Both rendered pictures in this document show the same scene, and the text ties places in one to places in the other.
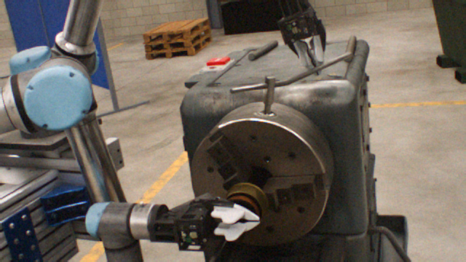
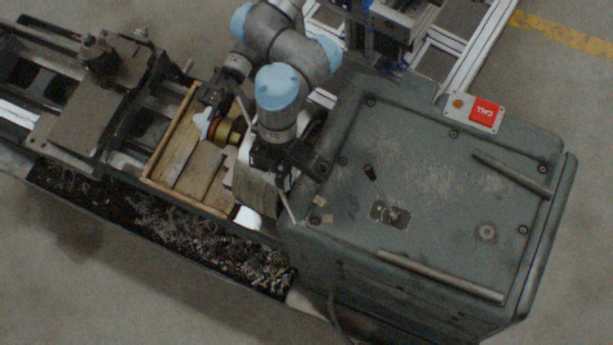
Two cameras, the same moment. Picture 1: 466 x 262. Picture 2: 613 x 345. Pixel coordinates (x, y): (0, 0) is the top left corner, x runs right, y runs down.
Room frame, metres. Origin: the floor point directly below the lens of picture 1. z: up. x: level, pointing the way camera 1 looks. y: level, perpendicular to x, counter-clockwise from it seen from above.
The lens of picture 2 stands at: (1.41, -0.64, 2.57)
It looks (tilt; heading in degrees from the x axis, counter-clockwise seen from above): 69 degrees down; 107
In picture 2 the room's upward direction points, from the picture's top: 12 degrees counter-clockwise
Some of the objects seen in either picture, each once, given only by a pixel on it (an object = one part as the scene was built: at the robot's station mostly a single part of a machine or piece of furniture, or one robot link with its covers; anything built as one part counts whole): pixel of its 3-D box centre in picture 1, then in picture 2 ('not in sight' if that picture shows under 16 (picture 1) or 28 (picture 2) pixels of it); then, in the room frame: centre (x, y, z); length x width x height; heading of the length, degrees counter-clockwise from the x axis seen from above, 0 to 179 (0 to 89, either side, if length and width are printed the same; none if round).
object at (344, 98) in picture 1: (287, 126); (425, 209); (1.54, -0.16, 1.06); 0.59 x 0.48 x 0.39; 161
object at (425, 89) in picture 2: (202, 82); (416, 92); (1.50, 0.07, 1.24); 0.09 x 0.08 x 0.03; 161
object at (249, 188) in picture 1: (245, 206); (228, 134); (1.02, 0.00, 1.08); 0.09 x 0.09 x 0.09; 71
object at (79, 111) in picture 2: not in sight; (103, 92); (0.57, 0.17, 0.95); 0.43 x 0.17 x 0.05; 71
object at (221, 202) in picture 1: (214, 209); (215, 108); (0.98, 0.06, 1.10); 0.09 x 0.02 x 0.05; 71
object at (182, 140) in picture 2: not in sight; (211, 149); (0.92, 0.03, 0.89); 0.36 x 0.30 x 0.04; 71
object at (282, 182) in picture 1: (293, 188); (236, 172); (1.06, -0.11, 1.09); 0.12 x 0.11 x 0.05; 71
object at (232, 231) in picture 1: (235, 231); not in sight; (0.95, 0.02, 1.06); 0.09 x 0.06 x 0.03; 71
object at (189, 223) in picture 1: (183, 223); (220, 90); (0.98, 0.13, 1.08); 0.12 x 0.09 x 0.08; 71
